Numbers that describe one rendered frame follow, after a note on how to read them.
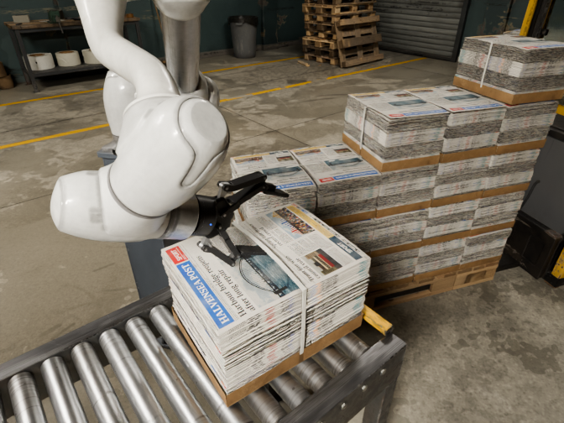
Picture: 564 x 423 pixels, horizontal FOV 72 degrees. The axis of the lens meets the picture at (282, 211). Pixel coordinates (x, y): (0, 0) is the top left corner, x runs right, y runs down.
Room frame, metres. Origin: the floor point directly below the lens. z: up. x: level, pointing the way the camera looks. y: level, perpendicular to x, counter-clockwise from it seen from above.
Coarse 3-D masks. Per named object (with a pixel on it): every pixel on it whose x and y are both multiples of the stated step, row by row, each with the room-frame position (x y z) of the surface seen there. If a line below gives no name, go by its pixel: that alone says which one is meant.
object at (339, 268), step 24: (264, 216) 0.82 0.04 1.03; (288, 216) 0.82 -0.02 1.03; (312, 216) 0.82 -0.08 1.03; (288, 240) 0.72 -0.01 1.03; (312, 240) 0.72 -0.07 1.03; (336, 240) 0.72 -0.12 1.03; (312, 264) 0.64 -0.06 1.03; (336, 264) 0.64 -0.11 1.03; (360, 264) 0.65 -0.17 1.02; (336, 288) 0.61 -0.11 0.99; (360, 288) 0.66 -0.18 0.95; (336, 312) 0.62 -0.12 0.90; (360, 312) 0.67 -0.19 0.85; (312, 336) 0.59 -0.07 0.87
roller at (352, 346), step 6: (348, 336) 0.64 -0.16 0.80; (354, 336) 0.65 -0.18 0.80; (336, 342) 0.64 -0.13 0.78; (342, 342) 0.63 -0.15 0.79; (348, 342) 0.63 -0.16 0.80; (354, 342) 0.62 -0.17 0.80; (360, 342) 0.62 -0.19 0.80; (342, 348) 0.63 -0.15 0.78; (348, 348) 0.62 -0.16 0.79; (354, 348) 0.61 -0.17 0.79; (360, 348) 0.61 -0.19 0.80; (366, 348) 0.61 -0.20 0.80; (348, 354) 0.61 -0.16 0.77; (354, 354) 0.60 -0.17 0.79; (360, 354) 0.59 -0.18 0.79; (354, 360) 0.60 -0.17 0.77
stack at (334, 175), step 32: (256, 160) 1.60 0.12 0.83; (288, 160) 1.60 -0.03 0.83; (320, 160) 1.61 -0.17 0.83; (352, 160) 1.60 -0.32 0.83; (480, 160) 1.63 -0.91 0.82; (288, 192) 1.34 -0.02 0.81; (320, 192) 1.39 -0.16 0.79; (352, 192) 1.44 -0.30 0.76; (384, 192) 1.49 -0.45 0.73; (416, 192) 1.54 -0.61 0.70; (448, 192) 1.59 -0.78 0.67; (352, 224) 1.44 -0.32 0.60; (384, 224) 1.48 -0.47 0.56; (416, 224) 1.54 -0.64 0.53; (448, 224) 1.60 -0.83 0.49; (384, 256) 1.50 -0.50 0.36; (416, 256) 1.56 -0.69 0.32; (448, 256) 1.62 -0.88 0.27; (448, 288) 1.64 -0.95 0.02
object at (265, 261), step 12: (228, 228) 0.77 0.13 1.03; (252, 228) 0.77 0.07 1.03; (240, 240) 0.73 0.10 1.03; (252, 240) 0.73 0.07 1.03; (264, 240) 0.73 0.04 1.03; (276, 252) 0.68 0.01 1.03; (264, 264) 0.64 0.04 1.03; (276, 264) 0.64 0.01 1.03; (288, 264) 0.64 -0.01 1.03; (276, 276) 0.60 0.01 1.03; (288, 276) 0.60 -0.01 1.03; (300, 276) 0.60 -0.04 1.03; (288, 288) 0.57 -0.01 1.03; (312, 288) 0.57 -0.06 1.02; (300, 300) 0.56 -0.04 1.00; (312, 300) 0.58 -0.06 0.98; (300, 312) 0.56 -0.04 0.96; (312, 312) 0.58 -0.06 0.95; (300, 324) 0.56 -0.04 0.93; (300, 336) 0.57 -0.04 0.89
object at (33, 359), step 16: (144, 304) 0.75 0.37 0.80; (160, 304) 0.75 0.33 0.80; (96, 320) 0.69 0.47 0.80; (112, 320) 0.69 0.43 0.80; (144, 320) 0.72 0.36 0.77; (64, 336) 0.64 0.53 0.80; (80, 336) 0.64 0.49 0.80; (96, 336) 0.65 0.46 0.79; (128, 336) 0.69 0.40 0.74; (160, 336) 0.74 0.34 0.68; (32, 352) 0.59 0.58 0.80; (48, 352) 0.59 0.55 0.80; (64, 352) 0.60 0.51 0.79; (0, 368) 0.55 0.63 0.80; (16, 368) 0.55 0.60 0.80; (32, 368) 0.56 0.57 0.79; (0, 384) 0.52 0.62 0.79
